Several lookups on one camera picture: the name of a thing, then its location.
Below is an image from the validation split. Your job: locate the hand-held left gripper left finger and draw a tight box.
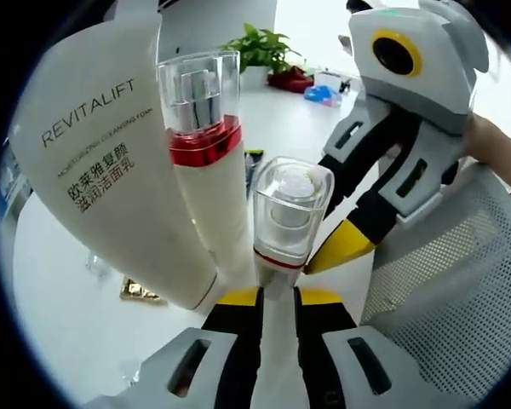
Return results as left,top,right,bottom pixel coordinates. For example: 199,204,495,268
83,286,266,409

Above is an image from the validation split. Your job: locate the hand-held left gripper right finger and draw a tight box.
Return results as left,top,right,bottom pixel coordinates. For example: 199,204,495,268
292,287,485,409

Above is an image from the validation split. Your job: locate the gold foil skincare sachet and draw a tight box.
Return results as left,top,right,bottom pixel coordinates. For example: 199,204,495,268
118,276,168,305

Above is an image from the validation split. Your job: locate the small white skincare bottle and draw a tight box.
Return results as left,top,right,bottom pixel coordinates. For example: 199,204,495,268
252,156,336,409

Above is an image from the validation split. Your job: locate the white skincare bottle red collar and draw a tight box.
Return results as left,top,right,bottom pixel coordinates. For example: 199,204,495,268
155,49,261,287

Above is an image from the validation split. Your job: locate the large white skincare tube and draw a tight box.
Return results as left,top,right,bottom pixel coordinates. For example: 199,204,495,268
8,12,221,310

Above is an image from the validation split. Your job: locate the person's right hand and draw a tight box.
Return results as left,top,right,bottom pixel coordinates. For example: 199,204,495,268
463,115,511,191

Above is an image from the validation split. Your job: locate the blue plastic packet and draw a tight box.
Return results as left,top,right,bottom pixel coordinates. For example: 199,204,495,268
303,84,342,108

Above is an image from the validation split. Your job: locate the small white box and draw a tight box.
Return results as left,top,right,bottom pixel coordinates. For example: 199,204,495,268
313,71,347,89

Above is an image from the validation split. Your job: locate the red bag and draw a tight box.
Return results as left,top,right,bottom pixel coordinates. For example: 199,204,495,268
267,66,315,94

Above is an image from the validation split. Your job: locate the green plant white pot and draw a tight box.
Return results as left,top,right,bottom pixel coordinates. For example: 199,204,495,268
219,23,302,91

